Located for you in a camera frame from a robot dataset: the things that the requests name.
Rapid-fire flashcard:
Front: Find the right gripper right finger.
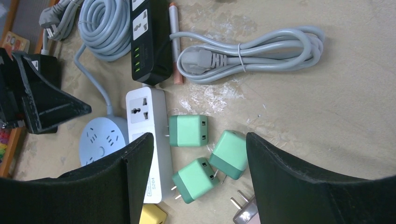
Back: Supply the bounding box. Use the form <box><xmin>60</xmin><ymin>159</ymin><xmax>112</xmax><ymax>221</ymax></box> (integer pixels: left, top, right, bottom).
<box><xmin>246</xmin><ymin>132</ymin><xmax>396</xmax><ymax>224</ymax></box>

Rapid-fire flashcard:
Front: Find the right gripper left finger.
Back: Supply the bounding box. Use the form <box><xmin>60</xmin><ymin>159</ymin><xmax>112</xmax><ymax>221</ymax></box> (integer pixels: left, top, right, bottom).
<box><xmin>0</xmin><ymin>133</ymin><xmax>154</xmax><ymax>224</ymax></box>

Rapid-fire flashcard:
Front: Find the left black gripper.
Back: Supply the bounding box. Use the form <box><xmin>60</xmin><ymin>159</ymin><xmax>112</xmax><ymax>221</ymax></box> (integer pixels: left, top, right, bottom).
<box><xmin>0</xmin><ymin>48</ymin><xmax>92</xmax><ymax>134</ymax></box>

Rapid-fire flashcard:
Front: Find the yellow charger plug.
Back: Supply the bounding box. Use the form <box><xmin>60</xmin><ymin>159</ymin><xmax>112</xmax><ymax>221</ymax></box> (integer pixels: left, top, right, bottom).
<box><xmin>139</xmin><ymin>204</ymin><xmax>167</xmax><ymax>224</ymax></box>

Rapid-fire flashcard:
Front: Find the round blue power hub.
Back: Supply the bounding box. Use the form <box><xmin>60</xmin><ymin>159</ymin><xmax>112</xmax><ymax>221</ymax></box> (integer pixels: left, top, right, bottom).
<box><xmin>78</xmin><ymin>116</ymin><xmax>129</xmax><ymax>166</ymax></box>

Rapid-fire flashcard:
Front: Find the green charger plug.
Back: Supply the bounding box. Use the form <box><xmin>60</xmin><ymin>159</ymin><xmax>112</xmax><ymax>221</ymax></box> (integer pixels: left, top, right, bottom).
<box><xmin>209</xmin><ymin>130</ymin><xmax>248</xmax><ymax>180</ymax></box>

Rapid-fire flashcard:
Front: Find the white power strip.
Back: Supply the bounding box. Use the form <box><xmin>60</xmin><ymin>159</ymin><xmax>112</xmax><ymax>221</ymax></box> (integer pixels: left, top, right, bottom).
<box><xmin>125</xmin><ymin>86</ymin><xmax>176</xmax><ymax>205</ymax></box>

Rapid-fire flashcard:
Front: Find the short black power strip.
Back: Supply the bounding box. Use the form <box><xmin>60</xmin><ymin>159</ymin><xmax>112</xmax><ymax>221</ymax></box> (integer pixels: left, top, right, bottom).
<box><xmin>130</xmin><ymin>0</ymin><xmax>173</xmax><ymax>86</ymax></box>

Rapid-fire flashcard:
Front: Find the long black power strip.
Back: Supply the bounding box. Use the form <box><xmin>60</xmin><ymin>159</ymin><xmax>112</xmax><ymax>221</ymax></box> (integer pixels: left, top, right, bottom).
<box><xmin>28</xmin><ymin>54</ymin><xmax>62</xmax><ymax>89</ymax></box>

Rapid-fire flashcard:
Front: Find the colourful marker pack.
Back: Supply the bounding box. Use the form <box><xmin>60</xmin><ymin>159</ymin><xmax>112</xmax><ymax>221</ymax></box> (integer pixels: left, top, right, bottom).
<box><xmin>0</xmin><ymin>129</ymin><xmax>11</xmax><ymax>162</ymax></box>

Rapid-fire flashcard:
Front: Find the orange patterned card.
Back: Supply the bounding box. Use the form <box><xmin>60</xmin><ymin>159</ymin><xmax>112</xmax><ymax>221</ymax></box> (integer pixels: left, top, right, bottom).
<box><xmin>1</xmin><ymin>31</ymin><xmax>30</xmax><ymax>55</ymax></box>

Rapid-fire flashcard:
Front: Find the orange wooden shelf rack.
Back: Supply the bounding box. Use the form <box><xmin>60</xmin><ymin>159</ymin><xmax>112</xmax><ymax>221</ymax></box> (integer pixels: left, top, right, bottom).
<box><xmin>0</xmin><ymin>0</ymin><xmax>59</xmax><ymax>178</ymax></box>

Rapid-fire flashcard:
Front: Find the pink white pen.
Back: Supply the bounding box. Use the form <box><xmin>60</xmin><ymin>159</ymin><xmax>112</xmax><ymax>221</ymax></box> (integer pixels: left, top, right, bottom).
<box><xmin>169</xmin><ymin>2</ymin><xmax>184</xmax><ymax>85</ymax></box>

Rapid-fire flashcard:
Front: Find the grey power strip cable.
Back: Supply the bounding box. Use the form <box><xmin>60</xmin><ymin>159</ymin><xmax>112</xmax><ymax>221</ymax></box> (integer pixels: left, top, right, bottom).
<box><xmin>38</xmin><ymin>0</ymin><xmax>85</xmax><ymax>55</ymax></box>

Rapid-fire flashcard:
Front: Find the coiled blue hub cable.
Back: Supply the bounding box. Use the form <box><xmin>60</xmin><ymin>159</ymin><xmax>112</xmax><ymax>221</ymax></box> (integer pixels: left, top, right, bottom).
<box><xmin>73</xmin><ymin>0</ymin><xmax>133</xmax><ymax>117</ymax></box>

